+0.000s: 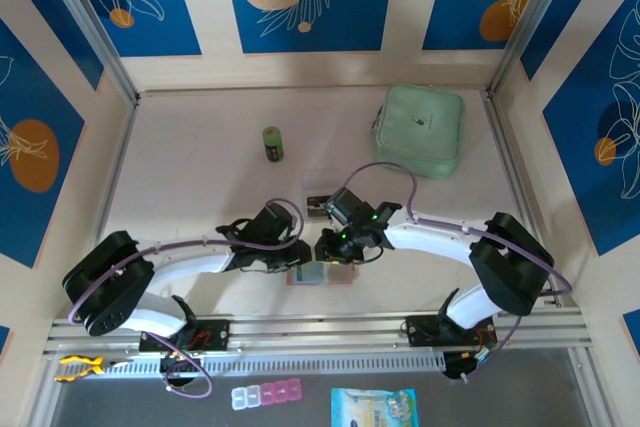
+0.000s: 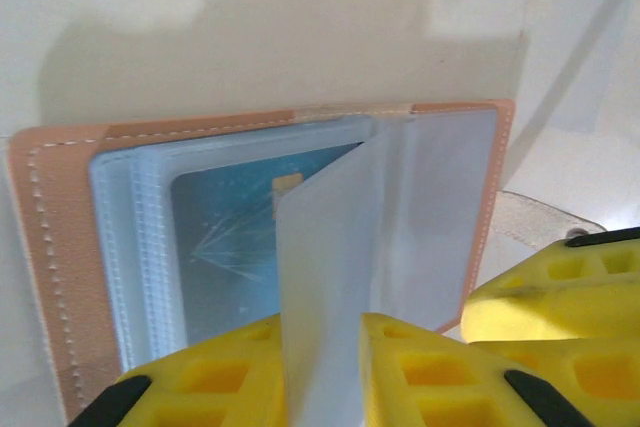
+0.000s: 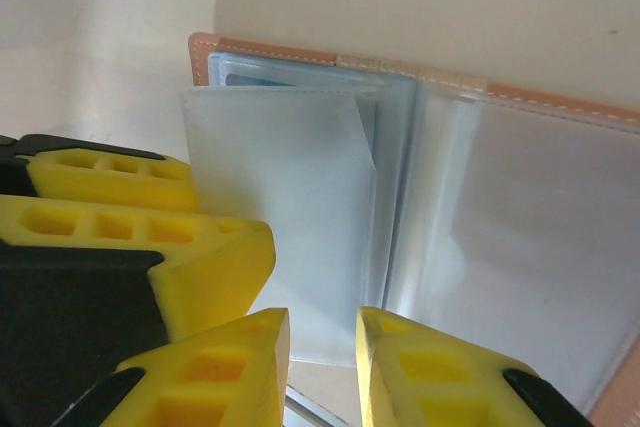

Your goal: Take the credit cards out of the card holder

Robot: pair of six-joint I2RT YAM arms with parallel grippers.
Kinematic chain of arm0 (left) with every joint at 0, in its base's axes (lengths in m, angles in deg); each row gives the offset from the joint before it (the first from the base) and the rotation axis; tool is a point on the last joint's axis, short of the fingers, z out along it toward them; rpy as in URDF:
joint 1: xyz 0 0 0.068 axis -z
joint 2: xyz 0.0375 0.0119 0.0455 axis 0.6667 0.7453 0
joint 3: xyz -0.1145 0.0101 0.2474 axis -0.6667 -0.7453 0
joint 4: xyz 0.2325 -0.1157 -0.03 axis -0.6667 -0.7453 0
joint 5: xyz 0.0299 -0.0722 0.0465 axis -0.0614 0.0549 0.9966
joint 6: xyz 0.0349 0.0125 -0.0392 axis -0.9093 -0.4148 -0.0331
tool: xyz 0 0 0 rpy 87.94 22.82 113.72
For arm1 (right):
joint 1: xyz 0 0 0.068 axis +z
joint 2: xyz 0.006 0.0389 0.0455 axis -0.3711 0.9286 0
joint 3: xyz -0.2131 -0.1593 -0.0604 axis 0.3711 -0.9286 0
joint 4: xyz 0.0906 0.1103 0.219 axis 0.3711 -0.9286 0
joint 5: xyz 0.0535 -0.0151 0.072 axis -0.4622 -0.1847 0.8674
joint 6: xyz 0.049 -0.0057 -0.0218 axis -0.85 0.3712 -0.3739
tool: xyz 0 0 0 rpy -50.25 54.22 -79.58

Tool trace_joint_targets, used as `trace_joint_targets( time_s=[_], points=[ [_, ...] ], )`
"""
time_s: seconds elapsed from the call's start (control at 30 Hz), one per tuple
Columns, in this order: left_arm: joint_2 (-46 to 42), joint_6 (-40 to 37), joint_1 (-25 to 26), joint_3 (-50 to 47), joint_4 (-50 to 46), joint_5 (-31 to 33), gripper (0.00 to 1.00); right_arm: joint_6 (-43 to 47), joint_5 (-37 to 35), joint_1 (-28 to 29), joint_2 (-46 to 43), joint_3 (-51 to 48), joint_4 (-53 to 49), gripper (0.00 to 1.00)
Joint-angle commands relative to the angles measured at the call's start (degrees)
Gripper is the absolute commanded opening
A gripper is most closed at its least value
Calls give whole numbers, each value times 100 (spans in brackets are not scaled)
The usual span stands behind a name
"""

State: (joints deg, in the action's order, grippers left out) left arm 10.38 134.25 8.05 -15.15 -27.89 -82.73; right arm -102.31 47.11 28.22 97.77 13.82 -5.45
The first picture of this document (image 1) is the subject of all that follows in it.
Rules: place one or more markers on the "aluminium table side rail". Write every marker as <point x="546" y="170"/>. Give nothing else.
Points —
<point x="516" y="182"/>

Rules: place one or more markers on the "green cylindrical battery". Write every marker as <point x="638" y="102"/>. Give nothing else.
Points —
<point x="274" y="147"/>

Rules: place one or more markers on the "mint green zip pouch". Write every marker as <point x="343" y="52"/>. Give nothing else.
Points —
<point x="420" y="132"/>

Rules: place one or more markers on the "black credit card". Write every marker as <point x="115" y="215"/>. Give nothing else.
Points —
<point x="315" y="209"/>

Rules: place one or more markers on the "clear plastic card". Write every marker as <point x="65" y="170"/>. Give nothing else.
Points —
<point x="320" y="182"/>

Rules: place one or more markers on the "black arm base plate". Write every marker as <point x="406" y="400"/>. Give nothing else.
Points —
<point x="420" y="332"/>
<point x="217" y="334"/>

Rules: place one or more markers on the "aluminium frame post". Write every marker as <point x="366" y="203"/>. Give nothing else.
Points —
<point x="91" y="22"/>
<point x="531" y="22"/>

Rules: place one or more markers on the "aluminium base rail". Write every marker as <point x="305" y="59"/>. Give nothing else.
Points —
<point x="320" y="329"/>

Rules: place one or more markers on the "white pink pill organizer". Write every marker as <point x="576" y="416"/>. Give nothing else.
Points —
<point x="267" y="393"/>

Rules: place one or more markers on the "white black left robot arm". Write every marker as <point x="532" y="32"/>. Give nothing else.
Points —
<point x="195" y="261"/>

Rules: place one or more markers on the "blue snack packet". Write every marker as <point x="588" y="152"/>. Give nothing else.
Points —
<point x="372" y="409"/>

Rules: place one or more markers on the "tan leather card holder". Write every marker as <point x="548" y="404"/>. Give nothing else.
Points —
<point x="342" y="277"/>

